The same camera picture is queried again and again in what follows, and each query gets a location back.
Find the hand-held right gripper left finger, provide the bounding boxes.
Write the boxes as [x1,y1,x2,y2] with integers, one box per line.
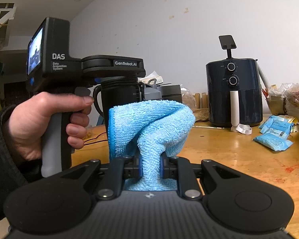
[60,154,142,200]

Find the white tube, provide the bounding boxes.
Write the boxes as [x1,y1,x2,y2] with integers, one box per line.
[257,62,271,87]

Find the black cable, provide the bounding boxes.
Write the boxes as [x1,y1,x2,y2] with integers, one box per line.
[83,132,107,145]

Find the person's left hand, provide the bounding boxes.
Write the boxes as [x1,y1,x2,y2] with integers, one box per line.
[5,92,94,162]

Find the white tissue pack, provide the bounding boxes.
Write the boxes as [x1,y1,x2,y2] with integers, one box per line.
[140,70,163,85]

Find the grey bottle with handle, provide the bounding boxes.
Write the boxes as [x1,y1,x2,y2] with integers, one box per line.
[143,78,162,101]

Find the grey rice cooker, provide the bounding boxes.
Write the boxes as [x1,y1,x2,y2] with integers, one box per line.
[145,83,182,102]

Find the person's left forearm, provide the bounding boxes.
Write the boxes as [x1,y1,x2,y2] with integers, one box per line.
[0,105,43,227]

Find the black phone stand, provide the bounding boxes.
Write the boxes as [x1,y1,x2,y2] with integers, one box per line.
[218,35,237,60]

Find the blue microfiber cloth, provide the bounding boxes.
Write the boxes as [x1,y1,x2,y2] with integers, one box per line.
[108,100,196,192]

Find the white frame structure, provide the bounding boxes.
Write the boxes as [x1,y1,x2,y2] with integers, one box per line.
[0,4,17,38]

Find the crumpled clear plastic bag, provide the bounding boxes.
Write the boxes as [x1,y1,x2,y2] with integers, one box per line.
[181,87,197,110]

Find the wooden cutting boards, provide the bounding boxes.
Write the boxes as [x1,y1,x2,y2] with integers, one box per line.
[194,93,210,109]

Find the blue wrapped packet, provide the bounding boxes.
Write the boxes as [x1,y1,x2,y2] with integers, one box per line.
[254,132,294,152]
[267,116,294,130]
[260,123,289,138]

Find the black air fryer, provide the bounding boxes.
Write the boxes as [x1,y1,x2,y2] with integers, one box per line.
[206,58,264,127]

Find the white plastic loop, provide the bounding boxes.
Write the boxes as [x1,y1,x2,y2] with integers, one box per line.
[230,124,253,135]

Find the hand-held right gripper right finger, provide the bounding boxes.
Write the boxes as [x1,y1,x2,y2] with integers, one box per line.
[160,153,241,200]

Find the brown paper bag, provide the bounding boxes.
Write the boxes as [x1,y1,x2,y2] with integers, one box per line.
[192,108,210,122]

